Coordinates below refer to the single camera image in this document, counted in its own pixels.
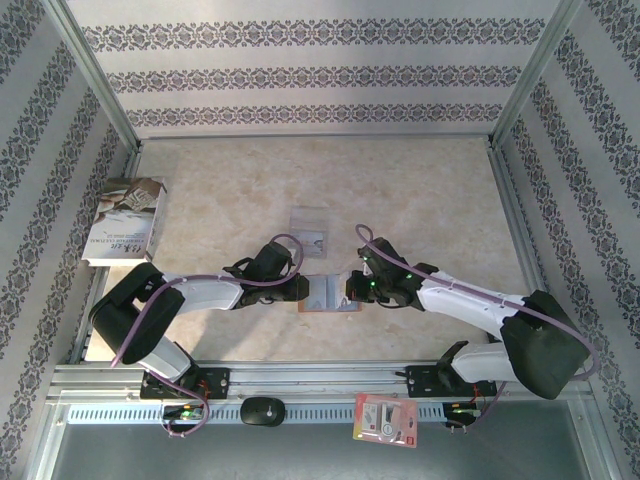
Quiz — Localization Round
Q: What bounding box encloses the white paperback book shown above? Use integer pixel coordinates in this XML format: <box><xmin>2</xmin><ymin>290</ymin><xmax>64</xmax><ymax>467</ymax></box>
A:
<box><xmin>81</xmin><ymin>175</ymin><xmax>169</xmax><ymax>269</ymax></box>

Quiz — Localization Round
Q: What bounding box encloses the green circuit board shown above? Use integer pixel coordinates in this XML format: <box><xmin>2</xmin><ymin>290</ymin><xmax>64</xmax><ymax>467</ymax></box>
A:
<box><xmin>163</xmin><ymin>404</ymin><xmax>207</xmax><ymax>422</ymax></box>

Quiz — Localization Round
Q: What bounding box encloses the perforated metal cable tray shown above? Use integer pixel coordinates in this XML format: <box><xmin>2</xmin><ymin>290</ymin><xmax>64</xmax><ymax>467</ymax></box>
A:
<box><xmin>64</xmin><ymin>402</ymin><xmax>447</xmax><ymax>426</ymax></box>

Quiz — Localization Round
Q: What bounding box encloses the pink leather card holder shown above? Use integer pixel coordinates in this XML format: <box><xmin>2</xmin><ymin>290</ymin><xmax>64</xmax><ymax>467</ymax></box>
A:
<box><xmin>297</xmin><ymin>273</ymin><xmax>362</xmax><ymax>314</ymax></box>

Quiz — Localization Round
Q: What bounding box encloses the red USB drive blister pack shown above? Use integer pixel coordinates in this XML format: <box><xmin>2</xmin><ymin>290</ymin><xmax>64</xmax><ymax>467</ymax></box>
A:
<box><xmin>352</xmin><ymin>392</ymin><xmax>419</xmax><ymax>450</ymax></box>

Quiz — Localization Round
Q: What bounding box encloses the purple cable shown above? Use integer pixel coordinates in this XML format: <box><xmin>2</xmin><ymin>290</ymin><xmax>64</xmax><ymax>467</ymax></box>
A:
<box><xmin>354</xmin><ymin>223</ymin><xmax>599</xmax><ymax>434</ymax></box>
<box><xmin>108</xmin><ymin>233</ymin><xmax>304</xmax><ymax>440</ymax></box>

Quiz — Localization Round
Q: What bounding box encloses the aluminium mounting rail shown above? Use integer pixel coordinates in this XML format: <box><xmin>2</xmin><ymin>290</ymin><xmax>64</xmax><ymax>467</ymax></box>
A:
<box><xmin>49</xmin><ymin>362</ymin><xmax>587</xmax><ymax>401</ymax></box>

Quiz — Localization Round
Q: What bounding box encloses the silver VIP card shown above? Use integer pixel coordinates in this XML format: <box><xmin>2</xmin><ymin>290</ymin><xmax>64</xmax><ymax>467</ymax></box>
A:
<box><xmin>308</xmin><ymin>277</ymin><xmax>329</xmax><ymax>307</ymax></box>
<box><xmin>329</xmin><ymin>274</ymin><xmax>359</xmax><ymax>307</ymax></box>
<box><xmin>292</xmin><ymin>230</ymin><xmax>327</xmax><ymax>257</ymax></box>

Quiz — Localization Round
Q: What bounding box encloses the black computer mouse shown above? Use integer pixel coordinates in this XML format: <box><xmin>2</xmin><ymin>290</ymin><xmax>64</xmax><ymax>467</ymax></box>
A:
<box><xmin>239</xmin><ymin>396</ymin><xmax>286</xmax><ymax>428</ymax></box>

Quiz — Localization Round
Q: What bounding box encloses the clear plastic bag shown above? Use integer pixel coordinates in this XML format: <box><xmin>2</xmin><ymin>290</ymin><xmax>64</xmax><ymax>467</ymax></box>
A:
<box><xmin>289</xmin><ymin>205</ymin><xmax>330</xmax><ymax>260</ymax></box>

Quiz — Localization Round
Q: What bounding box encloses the aluminium frame back rail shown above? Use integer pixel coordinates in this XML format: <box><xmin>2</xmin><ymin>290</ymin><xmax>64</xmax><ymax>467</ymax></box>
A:
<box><xmin>137</xmin><ymin>130</ymin><xmax>494</xmax><ymax>144</ymax></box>

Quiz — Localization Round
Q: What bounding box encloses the aluminium frame side rail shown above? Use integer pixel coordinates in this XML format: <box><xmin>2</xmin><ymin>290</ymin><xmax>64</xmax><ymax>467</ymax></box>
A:
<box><xmin>487</xmin><ymin>142</ymin><xmax>571</xmax><ymax>361</ymax></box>
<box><xmin>69</xmin><ymin>144</ymin><xmax>146</xmax><ymax>364</ymax></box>

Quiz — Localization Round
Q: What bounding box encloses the grey metal plate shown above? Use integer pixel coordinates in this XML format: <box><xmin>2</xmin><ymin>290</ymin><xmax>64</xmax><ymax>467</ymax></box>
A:
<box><xmin>49</xmin><ymin>399</ymin><xmax>609</xmax><ymax>480</ymax></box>

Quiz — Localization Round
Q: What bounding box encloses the aluminium frame post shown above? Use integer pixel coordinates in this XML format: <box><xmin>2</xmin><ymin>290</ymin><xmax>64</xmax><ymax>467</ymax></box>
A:
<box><xmin>487</xmin><ymin>0</ymin><xmax>587</xmax><ymax>151</ymax></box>
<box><xmin>42</xmin><ymin>0</ymin><xmax>144</xmax><ymax>154</ymax></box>

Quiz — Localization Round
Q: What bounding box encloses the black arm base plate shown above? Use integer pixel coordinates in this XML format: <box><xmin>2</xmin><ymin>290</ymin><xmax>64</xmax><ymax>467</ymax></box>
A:
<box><xmin>139</xmin><ymin>367</ymin><xmax>231</xmax><ymax>401</ymax></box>
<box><xmin>404</xmin><ymin>364</ymin><xmax>496</xmax><ymax>399</ymax></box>

